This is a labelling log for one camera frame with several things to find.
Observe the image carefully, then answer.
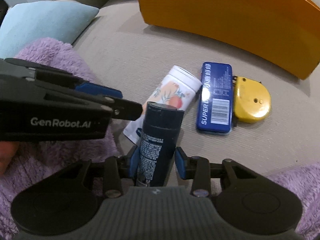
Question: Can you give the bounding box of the left hand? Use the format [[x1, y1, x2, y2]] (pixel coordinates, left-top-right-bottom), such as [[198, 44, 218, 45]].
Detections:
[[0, 141, 20, 175]]

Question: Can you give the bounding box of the beige sofa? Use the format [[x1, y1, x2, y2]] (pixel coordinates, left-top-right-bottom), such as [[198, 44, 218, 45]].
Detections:
[[57, 0, 320, 188]]

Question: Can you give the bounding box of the purple fluffy blanket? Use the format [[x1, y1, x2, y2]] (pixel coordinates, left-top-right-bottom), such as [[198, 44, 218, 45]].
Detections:
[[1, 37, 118, 239]]

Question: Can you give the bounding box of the white floral can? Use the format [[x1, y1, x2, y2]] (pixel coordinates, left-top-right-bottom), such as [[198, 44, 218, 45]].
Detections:
[[123, 66, 202, 144]]

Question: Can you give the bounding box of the blue tin case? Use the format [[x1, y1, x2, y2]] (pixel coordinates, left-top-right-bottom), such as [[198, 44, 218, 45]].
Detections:
[[196, 62, 233, 134]]

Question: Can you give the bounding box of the light blue cushion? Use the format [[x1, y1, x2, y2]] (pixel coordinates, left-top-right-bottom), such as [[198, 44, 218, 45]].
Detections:
[[1, 0, 99, 59]]

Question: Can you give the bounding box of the yellow tape measure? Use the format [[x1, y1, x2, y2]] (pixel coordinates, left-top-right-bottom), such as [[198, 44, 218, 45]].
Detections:
[[233, 76, 271, 124]]

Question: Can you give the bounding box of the orange cardboard box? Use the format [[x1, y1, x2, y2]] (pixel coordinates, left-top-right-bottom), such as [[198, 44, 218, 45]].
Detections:
[[138, 0, 319, 80]]

